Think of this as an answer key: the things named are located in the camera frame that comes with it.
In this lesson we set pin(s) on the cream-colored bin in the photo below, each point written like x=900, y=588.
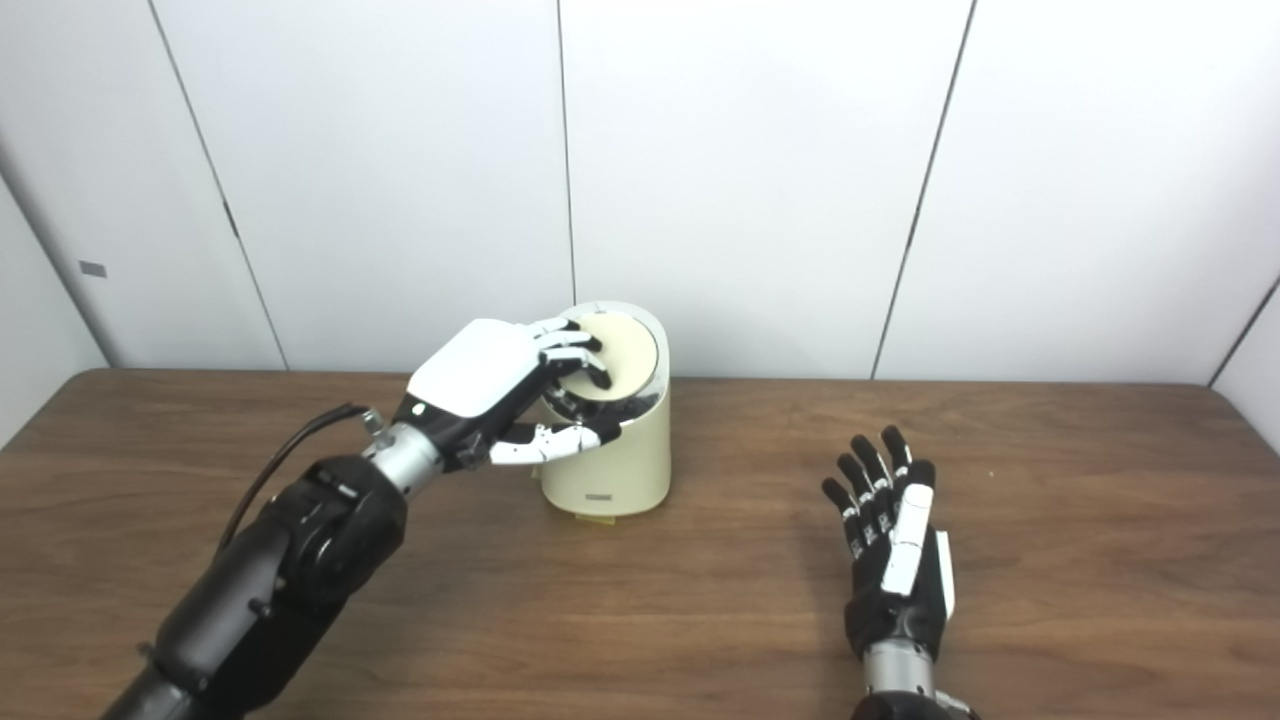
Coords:
x=625, y=465

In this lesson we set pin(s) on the round cream bin lid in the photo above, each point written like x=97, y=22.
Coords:
x=628, y=350

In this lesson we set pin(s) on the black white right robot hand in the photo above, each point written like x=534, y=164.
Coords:
x=895, y=610

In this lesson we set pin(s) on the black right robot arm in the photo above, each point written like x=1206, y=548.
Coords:
x=905, y=685

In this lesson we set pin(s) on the small gray wall label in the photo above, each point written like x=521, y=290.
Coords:
x=93, y=269

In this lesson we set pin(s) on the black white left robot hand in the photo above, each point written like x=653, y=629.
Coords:
x=470, y=370

